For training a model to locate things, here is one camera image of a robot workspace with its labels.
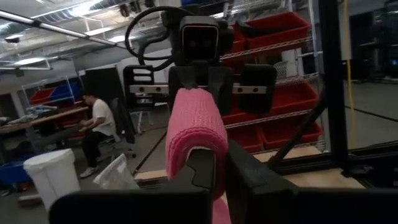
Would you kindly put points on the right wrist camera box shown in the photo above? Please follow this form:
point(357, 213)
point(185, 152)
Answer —
point(199, 39)

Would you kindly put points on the black room divider panel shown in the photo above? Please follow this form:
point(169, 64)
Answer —
point(102, 84)

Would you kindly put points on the blue plastic tote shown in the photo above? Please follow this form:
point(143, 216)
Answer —
point(14, 171)

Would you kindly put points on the white trash can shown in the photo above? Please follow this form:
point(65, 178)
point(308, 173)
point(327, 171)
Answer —
point(53, 174)

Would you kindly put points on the teal cloth pile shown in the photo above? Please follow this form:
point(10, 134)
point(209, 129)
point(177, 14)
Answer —
point(42, 110)

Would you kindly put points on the clear zip bag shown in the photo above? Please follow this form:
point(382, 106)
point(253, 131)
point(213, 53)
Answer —
point(116, 175)

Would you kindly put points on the black office chair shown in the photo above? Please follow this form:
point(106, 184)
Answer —
point(122, 121)

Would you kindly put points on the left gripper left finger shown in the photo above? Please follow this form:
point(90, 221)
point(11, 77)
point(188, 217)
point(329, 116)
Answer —
point(140, 207)

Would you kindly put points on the grey ceiling pipe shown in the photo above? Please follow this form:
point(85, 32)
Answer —
point(62, 30)

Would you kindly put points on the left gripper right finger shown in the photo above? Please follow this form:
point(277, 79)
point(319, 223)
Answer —
point(264, 199)

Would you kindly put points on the blue plastic storage bin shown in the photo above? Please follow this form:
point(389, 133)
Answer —
point(65, 90)

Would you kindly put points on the grey metal shelf rack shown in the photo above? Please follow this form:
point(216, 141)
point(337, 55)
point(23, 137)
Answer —
point(70, 82)

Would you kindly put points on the wooden desk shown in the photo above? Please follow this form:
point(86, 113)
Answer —
point(56, 115)

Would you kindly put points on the black aluminium table frame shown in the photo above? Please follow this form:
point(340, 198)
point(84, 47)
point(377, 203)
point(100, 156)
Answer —
point(334, 93)

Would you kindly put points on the red white flat box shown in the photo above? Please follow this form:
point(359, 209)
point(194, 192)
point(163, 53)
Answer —
point(29, 199)

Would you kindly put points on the pink gauze bandage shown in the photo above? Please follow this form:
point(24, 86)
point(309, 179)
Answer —
point(196, 124)

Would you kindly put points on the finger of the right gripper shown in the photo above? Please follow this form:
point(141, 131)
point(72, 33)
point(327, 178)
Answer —
point(224, 90)
point(177, 79)

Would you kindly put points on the person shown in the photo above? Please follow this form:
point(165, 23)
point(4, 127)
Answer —
point(101, 118)

